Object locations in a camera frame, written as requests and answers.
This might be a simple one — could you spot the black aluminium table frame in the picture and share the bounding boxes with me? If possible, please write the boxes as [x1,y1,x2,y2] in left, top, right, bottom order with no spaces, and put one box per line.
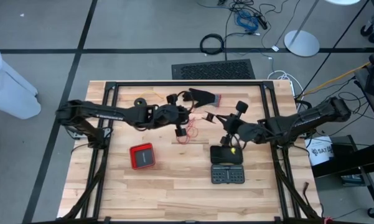
[57,80,324,224]

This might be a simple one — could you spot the white round disc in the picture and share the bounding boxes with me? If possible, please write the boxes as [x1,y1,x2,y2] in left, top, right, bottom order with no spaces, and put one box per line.
[324,0,362,6]

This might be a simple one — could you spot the blue coiled floor cable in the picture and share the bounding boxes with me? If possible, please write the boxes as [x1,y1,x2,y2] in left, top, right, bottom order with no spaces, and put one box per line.
[235,10,260,32]

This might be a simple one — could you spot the red collapsible container black rim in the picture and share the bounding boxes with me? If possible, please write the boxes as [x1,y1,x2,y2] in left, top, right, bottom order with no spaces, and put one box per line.
[129,142,157,170]

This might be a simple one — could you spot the yellow wire on black spool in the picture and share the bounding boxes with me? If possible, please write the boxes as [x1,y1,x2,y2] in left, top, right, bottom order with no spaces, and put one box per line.
[133,90,164,108]

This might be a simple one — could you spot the red wire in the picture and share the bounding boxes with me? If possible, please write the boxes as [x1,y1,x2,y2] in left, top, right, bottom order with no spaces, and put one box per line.
[176,111,218,146]

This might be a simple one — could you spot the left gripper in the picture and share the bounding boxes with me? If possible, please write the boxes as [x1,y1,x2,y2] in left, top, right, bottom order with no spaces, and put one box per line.
[154,93,195,138]

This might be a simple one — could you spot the yellow floor cord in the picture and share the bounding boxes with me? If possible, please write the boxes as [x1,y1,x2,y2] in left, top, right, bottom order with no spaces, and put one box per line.
[295,52,374,98]

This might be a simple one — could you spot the black floor power strip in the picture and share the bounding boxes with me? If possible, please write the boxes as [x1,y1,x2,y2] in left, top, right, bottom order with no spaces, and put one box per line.
[254,12,269,31]

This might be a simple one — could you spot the black side desk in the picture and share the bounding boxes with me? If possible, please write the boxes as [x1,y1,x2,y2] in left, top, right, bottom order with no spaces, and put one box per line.
[310,133,374,187]

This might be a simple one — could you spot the black screwdriver bit case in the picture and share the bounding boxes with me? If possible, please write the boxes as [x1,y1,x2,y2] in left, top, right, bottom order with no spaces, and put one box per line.
[209,144,246,185]

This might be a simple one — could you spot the white printed paper label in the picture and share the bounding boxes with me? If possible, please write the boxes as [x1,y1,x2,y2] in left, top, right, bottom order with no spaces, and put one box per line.
[304,135,335,167]

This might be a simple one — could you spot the black mesh-top computer case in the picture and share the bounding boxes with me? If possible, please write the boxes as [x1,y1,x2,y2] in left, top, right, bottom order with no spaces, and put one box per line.
[171,58,256,81]

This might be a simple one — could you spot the white floor cable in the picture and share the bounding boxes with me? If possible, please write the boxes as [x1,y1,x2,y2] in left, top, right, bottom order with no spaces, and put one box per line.
[266,70,305,98]

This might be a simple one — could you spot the black work glove red cuff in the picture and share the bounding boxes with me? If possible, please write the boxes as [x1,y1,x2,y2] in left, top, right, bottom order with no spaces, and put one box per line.
[188,88,222,109]

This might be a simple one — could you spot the white trash bin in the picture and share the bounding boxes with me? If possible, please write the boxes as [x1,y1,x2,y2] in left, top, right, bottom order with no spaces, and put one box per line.
[0,43,42,121]

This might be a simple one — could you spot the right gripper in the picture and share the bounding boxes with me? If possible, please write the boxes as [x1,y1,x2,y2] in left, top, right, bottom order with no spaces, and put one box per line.
[215,100,250,147]

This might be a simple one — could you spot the round metal floor stand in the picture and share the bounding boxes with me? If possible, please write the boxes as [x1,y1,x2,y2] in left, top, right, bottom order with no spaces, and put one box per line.
[283,0,321,58]

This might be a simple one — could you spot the black coiled floor cable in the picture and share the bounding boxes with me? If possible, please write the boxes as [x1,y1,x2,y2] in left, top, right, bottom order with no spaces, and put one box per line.
[199,33,226,56]

